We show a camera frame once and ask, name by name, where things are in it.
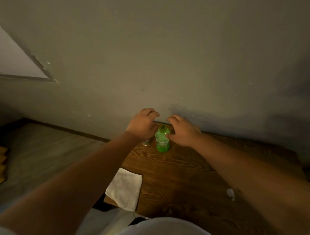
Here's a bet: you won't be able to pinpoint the person's left hand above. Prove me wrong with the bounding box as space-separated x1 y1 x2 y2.
125 108 160 142

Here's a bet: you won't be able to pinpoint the person's right hand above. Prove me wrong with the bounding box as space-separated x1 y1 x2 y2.
166 114 202 148

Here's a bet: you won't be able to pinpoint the green drink bottle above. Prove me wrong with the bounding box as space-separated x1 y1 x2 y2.
155 125 171 153

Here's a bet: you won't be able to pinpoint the white wiping cloth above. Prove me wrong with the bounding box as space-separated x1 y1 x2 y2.
105 167 143 212

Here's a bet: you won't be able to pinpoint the person's right forearm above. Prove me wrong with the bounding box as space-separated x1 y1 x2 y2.
193 133 310 235

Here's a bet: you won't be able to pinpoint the person's left forearm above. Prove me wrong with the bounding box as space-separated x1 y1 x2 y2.
0 132 146 235

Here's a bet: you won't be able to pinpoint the person's black shorts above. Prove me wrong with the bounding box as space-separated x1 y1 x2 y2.
128 217 147 226

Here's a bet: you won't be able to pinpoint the person's white shirt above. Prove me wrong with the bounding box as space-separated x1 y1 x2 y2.
0 217 212 235

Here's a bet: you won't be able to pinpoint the brown wooden table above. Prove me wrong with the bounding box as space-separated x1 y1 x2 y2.
103 121 307 235

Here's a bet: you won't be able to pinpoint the brown wooden baseboard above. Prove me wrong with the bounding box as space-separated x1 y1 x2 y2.
0 118 111 143

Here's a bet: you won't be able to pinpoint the black trash bin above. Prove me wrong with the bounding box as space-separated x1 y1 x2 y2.
92 192 118 212

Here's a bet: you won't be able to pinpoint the grey framed wall panel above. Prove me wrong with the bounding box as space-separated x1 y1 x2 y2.
0 25 58 84

